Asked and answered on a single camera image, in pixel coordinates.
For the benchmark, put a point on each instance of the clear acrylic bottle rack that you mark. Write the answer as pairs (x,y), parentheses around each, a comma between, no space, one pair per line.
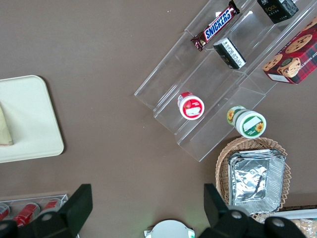
(63,198)

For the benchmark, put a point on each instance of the white plastic snack bin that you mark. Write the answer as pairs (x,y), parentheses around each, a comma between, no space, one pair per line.
(299,212)

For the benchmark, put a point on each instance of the small black box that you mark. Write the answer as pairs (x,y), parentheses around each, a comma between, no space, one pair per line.
(277,10)
(229,53)

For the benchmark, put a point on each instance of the stack of foil trays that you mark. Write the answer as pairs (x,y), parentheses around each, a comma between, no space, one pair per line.
(255,183)

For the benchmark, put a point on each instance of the clear cracker bag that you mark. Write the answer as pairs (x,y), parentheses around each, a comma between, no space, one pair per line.
(307,226)

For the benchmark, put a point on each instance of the red lid yogurt cup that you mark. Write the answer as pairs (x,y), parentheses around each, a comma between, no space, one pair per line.
(192,107)

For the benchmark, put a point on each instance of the red tartan cookie box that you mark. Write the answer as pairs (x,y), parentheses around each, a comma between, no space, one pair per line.
(292,59)

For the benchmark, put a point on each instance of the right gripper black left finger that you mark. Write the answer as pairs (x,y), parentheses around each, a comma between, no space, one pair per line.
(74,213)

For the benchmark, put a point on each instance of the beige plastic tray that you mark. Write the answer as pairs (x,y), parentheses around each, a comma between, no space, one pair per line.
(32,119)

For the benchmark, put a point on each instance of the light wicker basket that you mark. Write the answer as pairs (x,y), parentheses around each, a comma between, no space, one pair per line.
(221,168)

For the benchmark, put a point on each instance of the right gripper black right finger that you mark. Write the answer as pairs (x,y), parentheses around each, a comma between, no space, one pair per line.
(223,223)

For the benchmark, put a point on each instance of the red cola bottle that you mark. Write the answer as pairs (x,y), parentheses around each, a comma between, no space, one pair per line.
(26,213)
(4,212)
(50,204)

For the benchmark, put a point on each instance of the clear acrylic stepped shelf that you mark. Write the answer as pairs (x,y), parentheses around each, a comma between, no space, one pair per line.
(218,81)

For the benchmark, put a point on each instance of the snickers chocolate bar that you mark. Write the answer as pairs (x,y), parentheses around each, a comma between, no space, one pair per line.
(218,23)

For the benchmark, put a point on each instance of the green lid yogurt cup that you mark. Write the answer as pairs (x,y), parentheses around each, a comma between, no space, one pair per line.
(250,124)

